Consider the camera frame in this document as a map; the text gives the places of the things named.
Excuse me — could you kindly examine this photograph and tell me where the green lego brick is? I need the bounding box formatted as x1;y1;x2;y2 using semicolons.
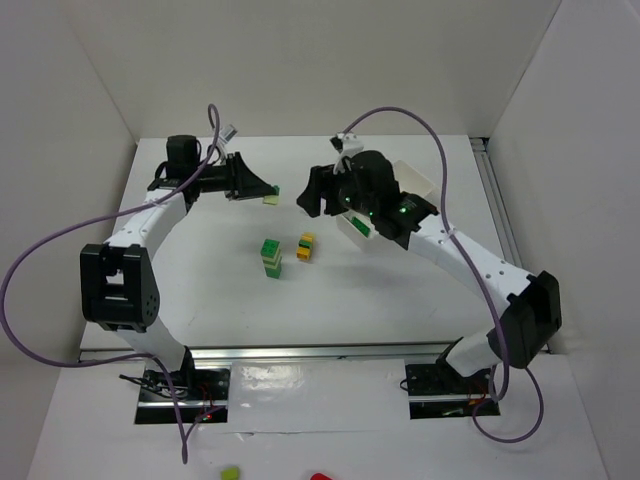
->
350;216;371;238

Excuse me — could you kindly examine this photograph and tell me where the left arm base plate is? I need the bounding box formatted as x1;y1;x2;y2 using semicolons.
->
120;368;231;425

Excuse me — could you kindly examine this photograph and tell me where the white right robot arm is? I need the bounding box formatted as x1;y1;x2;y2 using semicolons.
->
296;151;562;378

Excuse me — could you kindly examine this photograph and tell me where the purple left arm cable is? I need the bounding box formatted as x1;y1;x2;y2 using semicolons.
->
0;103;224;465

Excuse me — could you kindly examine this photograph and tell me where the white divided plastic container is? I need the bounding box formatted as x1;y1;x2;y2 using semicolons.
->
345;156;439;250

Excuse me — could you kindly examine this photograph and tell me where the lime green block foreground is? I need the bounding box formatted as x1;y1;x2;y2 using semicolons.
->
220;466;241;480

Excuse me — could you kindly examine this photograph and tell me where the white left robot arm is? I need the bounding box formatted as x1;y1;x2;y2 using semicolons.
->
80;135;276;392

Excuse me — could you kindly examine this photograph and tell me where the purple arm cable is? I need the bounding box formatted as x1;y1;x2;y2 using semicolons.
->
0;103;224;465
337;105;546;444

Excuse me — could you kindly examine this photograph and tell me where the aluminium rail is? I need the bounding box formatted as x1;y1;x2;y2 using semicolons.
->
77;340;551;365
469;137;522;267

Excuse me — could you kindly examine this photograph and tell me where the pale yellow-green lego brick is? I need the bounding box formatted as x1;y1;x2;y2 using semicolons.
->
263;195;279;205

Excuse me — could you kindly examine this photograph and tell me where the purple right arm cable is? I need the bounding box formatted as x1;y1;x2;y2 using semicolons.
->
337;105;546;444

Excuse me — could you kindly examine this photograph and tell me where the aluminium rail right side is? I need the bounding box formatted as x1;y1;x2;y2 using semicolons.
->
469;137;522;267

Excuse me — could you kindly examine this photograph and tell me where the yellow and green lego stack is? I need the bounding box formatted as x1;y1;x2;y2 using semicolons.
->
296;232;315;261

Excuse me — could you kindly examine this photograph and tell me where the red object foreground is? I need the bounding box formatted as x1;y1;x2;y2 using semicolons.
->
309;472;334;480

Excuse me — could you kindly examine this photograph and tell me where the green and cream lego stack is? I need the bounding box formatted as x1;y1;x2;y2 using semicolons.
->
260;239;282;279

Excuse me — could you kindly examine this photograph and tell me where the aluminium rail front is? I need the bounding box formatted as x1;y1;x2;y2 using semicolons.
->
77;340;551;365

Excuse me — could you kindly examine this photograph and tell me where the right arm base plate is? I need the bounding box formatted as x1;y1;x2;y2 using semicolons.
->
399;363;500;420

